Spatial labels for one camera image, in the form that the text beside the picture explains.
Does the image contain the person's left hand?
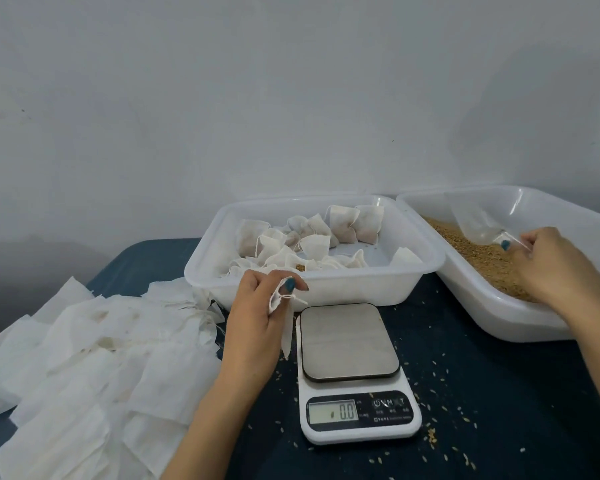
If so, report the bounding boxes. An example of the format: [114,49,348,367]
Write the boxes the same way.
[220,269,309,391]

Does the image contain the person's right hand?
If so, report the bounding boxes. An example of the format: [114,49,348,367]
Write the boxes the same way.
[500,226,600,319]

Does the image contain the white filter bag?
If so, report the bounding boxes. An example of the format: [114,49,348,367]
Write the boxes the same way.
[267,277,309,360]

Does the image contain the clear plastic scoop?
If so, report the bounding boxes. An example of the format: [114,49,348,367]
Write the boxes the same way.
[445,189,532,253]

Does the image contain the person's left forearm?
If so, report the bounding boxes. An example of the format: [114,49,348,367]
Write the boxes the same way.
[160,375,263,480]

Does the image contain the brown grain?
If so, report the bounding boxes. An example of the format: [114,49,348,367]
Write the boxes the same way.
[422,216,600,303]

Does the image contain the white plastic tray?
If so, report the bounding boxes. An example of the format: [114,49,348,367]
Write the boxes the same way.
[184,194,447,312]
[396,184,600,343]

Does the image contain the heap of filled tied sachets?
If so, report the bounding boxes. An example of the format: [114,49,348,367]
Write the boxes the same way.
[224,204,424,278]

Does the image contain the white digital kitchen scale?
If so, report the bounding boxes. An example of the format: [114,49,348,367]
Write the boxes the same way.
[294,302,424,446]

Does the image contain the dark blue table cloth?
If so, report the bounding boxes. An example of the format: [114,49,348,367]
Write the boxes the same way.
[0,238,600,480]

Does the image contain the scattered loose grain kernels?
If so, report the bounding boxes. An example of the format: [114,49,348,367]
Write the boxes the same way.
[245,345,528,480]

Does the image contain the pile of flat white pouches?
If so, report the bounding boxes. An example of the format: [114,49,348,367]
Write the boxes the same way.
[0,276,227,480]

